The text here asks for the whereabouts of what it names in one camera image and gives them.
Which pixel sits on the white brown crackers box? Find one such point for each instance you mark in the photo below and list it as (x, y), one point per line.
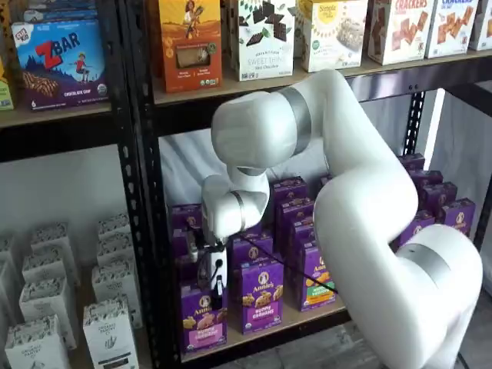
(399, 30)

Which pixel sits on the blue flat snack box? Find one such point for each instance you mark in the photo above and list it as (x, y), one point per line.
(61, 11)

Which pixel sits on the white yellow Simple Mills box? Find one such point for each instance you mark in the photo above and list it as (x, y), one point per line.
(330, 34)

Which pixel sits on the orange cracker box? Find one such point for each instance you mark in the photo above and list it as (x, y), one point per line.
(188, 46)

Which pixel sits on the white patterned pantry box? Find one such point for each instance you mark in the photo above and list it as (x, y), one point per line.
(109, 334)
(7, 250)
(115, 282)
(44, 265)
(44, 300)
(4, 296)
(34, 346)
(54, 238)
(115, 251)
(113, 227)

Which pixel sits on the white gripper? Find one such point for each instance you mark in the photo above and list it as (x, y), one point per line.
(218, 253)

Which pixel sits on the white Sweet Thins chocolate box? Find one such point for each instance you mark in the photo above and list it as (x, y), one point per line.
(265, 42)

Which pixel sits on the purple Annie's box green patch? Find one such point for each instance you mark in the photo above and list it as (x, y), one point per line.
(311, 296)
(288, 188)
(301, 230)
(296, 209)

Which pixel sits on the blue Z Bar box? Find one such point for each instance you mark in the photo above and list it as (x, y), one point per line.
(57, 69)

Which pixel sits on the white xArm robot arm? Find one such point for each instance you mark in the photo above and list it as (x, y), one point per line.
(365, 173)

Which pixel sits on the green yellow snack box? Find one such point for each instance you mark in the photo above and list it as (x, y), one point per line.
(5, 88)

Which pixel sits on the white plastic backdrop sheet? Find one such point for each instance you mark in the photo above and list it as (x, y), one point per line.
(184, 165)

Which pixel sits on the white snack box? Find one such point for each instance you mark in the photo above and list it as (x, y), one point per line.
(482, 23)

